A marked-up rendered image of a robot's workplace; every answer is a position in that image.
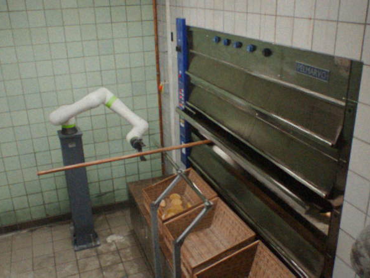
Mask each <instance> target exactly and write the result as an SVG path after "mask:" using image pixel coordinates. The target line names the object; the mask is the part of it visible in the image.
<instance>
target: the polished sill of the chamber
mask: <svg viewBox="0 0 370 278"><path fill-rule="evenodd" d="M192 136H193V137H194V139H195V140H196V141H205V140H208V139H207V138H205V136H204V135H202V134H201V133H200V132H198V131H194V132H192ZM203 146H204V147H205V148H206V149H207V150H208V151H209V152H210V153H212V154H214V155H215V157H217V158H218V159H219V160H220V161H221V162H222V163H224V164H225V165H226V166H227V167H228V168H229V169H230V170H231V171H233V172H234V173H235V174H236V175H238V176H239V177H240V178H241V179H242V180H243V181H244V182H245V183H246V184H248V185H249V186H250V187H252V188H253V190H254V191H255V192H257V193H258V194H259V195H260V196H262V197H263V198H264V199H265V200H267V201H268V202H269V204H270V205H272V206H273V207H274V208H275V209H277V210H278V211H279V212H280V213H282V214H283V215H284V216H285V218H287V219H288V220H289V221H290V222H291V223H293V224H294V225H295V226H297V227H298V228H299V229H300V230H301V231H302V232H303V233H304V234H305V235H306V236H307V237H308V238H310V239H311V240H312V241H313V242H315V243H316V244H317V245H318V246H320V247H321V248H322V249H323V251H325V245H327V235H326V234H324V233H323V232H322V231H320V230H319V229H318V228H317V227H316V226H314V225H313V224H312V223H311V222H310V221H308V220H306V218H304V217H303V216H302V215H301V214H300V213H299V212H297V211H296V210H295V209H293V208H292V207H290V206H289V205H288V204H287V203H286V202H285V201H284V200H283V199H281V198H280V197H279V196H277V195H276V194H274V193H273V192H272V191H271V190H270V189H269V188H268V187H267V186H266V185H264V184H262V183H261V182H260V181H259V180H257V179H256V178H255V177H253V175H252V174H250V173H249V172H248V171H246V170H245V169H244V168H243V167H242V166H240V165H239V164H238V163H237V162H235V161H234V160H233V159H232V158H230V157H229V156H228V155H227V154H225V152H222V151H221V149H219V148H218V147H217V146H216V145H215V144H213V143H207V144H204V145H203Z"/></svg>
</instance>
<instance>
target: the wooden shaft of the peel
mask: <svg viewBox="0 0 370 278"><path fill-rule="evenodd" d="M207 143H214V142H213V141H212V140H205V141H198V142H194V143H188V144H183V145H177V146H170V147H166V148H159V149H156V150H152V151H145V152H142V153H135V154H131V155H124V156H117V157H114V158H107V159H100V160H97V161H89V162H86V163H82V164H76V165H72V166H65V167H61V168H54V169H48V170H44V171H38V172H37V175H38V176H39V175H43V174H49V173H56V172H60V171H67V170H70V169H76V168H83V167H87V166H93V165H98V164H104V163H107V162H111V161H118V160H121V159H128V158H134V157H139V156H145V155H152V154H156V153H162V152H166V151H172V150H177V149H180V148H186V147H191V146H196V145H204V144H207Z"/></svg>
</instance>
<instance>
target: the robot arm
mask: <svg viewBox="0 0 370 278"><path fill-rule="evenodd" d="M101 103H102V104H103V105H105V106H107V107H108V108H110V109H111V110H112V111H113V112H114V113H116V114H118V115H119V116H120V117H123V118H124V119H125V120H127V121H128V122H129V123H130V125H132V126H133V129H132V130H131V131H130V133H129V134H127V136H126V140H127V142H128V143H129V144H130V145H131V146H132V147H133V148H135V149H137V150H138V153H142V152H143V151H142V147H143V146H146V145H145V144H144V143H143V141H142V140H143V139H141V137H142V135H143V134H144V133H145V132H146V131H147V130H148V123H147V122H146V121H145V120H143V119H142V118H140V117H138V116H137V115H136V114H134V113H133V112H132V111H131V110H130V109H129V108H127V106H126V105H124V103H122V102H121V101H120V100H119V99H117V98H116V97H115V95H114V94H113V93H111V92H110V91H109V90H108V89H106V88H104V87H102V88H99V89H98V90H96V91H95V92H92V93H89V94H88V96H86V97H85V98H83V99H81V100H80V101H78V102H75V103H73V104H71V105H62V106H60V108H58V109H57V110H56V111H54V112H52V113H51V114H50V117H49V120H50V123H51V124H52V125H54V126H60V125H61V134H64V135H70V134H74V133H76V132H77V128H76V126H75V123H76V121H75V116H76V115H79V114H81V113H83V112H86V111H88V110H91V109H93V108H96V107H98V106H99V105H100V104H101ZM140 159H141V161H147V160H146V158H145V157H144V156H140Z"/></svg>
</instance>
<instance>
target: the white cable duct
mask: <svg viewBox="0 0 370 278"><path fill-rule="evenodd" d="M165 2H166V18H167V48H168V63H169V92H170V122H171V139H172V146H175V129H174V112H173V95H172V64H171V47H170V16H169V0H165ZM172 160H173V161H175V163H176V160H175V150H172ZM172 168H173V173H175V174H176V169H175V168H174V167H172Z"/></svg>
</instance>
